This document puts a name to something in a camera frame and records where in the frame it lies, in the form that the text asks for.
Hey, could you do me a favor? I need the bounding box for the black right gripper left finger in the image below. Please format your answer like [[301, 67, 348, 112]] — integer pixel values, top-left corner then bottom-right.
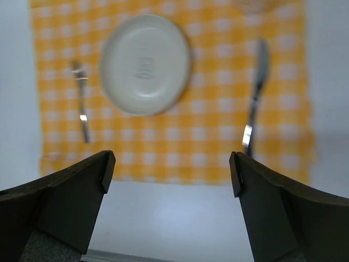
[[1, 151, 115, 261]]

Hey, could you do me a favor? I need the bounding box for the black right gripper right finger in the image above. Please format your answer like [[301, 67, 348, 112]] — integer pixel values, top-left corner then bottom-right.
[[229, 152, 348, 261]]

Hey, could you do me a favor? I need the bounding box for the yellow white checkered cloth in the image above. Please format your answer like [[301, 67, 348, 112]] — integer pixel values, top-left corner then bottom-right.
[[29, 1, 315, 186]]

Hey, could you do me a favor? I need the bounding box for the silver fork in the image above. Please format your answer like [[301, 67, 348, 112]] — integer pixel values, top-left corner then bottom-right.
[[70, 60, 90, 144]]

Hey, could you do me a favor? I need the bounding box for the cream round plate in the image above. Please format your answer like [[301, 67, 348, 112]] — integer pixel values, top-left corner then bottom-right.
[[99, 14, 191, 116]]

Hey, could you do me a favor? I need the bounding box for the silver table knife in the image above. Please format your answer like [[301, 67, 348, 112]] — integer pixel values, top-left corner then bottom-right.
[[242, 38, 270, 158]]

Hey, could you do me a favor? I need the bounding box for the clear drinking glass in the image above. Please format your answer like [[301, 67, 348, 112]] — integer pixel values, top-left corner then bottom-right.
[[232, 0, 275, 15]]

